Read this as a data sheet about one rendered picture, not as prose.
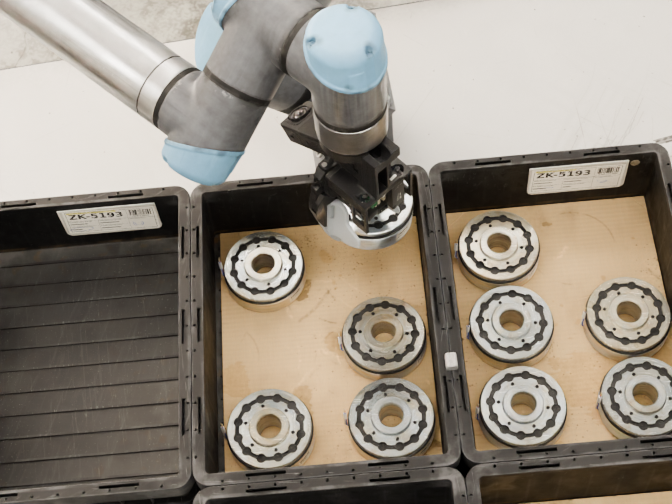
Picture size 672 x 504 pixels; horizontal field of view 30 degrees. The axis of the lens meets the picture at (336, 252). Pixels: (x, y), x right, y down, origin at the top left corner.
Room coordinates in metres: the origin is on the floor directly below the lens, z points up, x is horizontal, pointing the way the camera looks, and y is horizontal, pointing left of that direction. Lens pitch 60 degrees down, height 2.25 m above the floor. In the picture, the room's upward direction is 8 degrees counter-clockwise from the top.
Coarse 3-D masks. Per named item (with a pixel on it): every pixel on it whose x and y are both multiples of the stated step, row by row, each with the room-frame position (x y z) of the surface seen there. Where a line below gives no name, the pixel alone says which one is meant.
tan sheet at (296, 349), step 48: (336, 288) 0.76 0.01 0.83; (384, 288) 0.75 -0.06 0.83; (240, 336) 0.71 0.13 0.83; (288, 336) 0.70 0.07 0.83; (336, 336) 0.69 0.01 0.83; (384, 336) 0.68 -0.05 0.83; (240, 384) 0.64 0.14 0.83; (288, 384) 0.64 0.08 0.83; (336, 384) 0.63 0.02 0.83; (432, 384) 0.61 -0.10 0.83; (336, 432) 0.56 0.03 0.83
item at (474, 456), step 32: (480, 160) 0.86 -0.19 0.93; (512, 160) 0.85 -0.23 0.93; (544, 160) 0.85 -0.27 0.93; (576, 160) 0.84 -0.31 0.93; (448, 256) 0.73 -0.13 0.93; (448, 288) 0.69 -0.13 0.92; (448, 320) 0.64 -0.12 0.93; (512, 448) 0.48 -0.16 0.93; (544, 448) 0.47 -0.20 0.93; (576, 448) 0.47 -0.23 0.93; (608, 448) 0.46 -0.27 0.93; (640, 448) 0.46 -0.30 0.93
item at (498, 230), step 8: (488, 232) 0.79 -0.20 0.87; (496, 232) 0.79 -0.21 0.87; (504, 232) 0.79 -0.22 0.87; (512, 232) 0.79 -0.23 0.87; (480, 240) 0.78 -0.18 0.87; (512, 240) 0.77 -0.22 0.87; (480, 248) 0.77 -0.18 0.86; (488, 248) 0.77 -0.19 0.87; (512, 248) 0.76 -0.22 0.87; (488, 256) 0.76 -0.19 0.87; (496, 256) 0.75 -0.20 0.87; (504, 256) 0.75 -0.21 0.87; (512, 256) 0.75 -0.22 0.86
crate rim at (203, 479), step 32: (192, 192) 0.87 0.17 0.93; (224, 192) 0.87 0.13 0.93; (192, 224) 0.82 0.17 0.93; (192, 256) 0.78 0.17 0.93; (192, 288) 0.73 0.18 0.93; (192, 320) 0.69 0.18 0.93; (192, 352) 0.65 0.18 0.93; (448, 352) 0.60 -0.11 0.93; (192, 384) 0.61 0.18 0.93; (448, 384) 0.56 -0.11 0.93; (192, 416) 0.57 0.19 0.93; (448, 416) 0.53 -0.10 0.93; (192, 448) 0.53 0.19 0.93; (448, 448) 0.49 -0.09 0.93; (224, 480) 0.49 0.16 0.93; (256, 480) 0.48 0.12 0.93
